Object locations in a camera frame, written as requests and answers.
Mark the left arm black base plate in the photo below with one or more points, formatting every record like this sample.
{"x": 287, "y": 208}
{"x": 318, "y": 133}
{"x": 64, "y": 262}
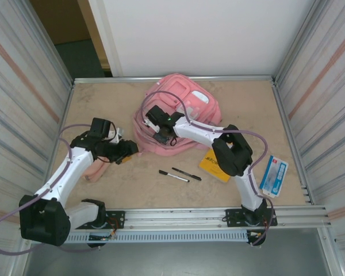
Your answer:
{"x": 118, "y": 218}

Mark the grey metal panel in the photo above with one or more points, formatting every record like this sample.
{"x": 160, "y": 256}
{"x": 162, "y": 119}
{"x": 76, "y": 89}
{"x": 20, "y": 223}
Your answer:
{"x": 175, "y": 258}

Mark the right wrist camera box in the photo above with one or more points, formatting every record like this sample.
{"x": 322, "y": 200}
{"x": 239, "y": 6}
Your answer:
{"x": 150, "y": 123}

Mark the yellow paperback book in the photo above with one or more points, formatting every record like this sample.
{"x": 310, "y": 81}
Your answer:
{"x": 210, "y": 166}

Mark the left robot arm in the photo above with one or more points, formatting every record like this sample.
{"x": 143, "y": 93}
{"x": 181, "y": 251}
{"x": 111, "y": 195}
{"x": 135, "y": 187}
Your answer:
{"x": 74, "y": 161}

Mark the blue white stationery package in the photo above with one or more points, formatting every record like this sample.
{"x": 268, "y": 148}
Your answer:
{"x": 274, "y": 175}

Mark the pink school backpack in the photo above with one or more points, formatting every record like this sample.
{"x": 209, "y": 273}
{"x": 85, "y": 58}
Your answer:
{"x": 195, "y": 100}

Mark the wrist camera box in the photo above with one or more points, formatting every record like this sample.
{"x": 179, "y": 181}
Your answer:
{"x": 117, "y": 134}
{"x": 150, "y": 123}

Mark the white door frame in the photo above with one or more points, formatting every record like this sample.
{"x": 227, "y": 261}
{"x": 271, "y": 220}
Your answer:
{"x": 105, "y": 34}

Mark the pink zipper pencil case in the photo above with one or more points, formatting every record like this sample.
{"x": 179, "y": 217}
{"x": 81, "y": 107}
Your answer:
{"x": 97, "y": 172}

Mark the black marker pen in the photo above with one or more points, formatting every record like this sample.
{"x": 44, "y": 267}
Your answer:
{"x": 189, "y": 175}

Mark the long aluminium mounting rail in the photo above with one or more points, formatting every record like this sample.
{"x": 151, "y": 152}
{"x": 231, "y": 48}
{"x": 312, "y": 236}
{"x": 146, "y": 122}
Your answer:
{"x": 175, "y": 215}

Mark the aluminium side frame rail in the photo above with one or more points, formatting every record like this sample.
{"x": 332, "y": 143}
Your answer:
{"x": 279, "y": 100}
{"x": 69, "y": 99}

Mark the short aluminium frame rail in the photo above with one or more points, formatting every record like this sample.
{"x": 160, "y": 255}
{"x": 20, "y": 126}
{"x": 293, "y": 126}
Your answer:
{"x": 118, "y": 79}

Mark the black marker white label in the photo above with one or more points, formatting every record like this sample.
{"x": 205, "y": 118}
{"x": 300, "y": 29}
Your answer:
{"x": 166, "y": 174}

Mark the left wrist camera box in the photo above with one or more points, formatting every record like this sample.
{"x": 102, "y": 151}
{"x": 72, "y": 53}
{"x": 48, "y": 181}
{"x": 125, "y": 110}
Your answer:
{"x": 117, "y": 134}

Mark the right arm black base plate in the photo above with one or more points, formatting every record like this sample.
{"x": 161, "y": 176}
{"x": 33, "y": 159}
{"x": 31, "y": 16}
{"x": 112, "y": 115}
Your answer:
{"x": 233, "y": 217}

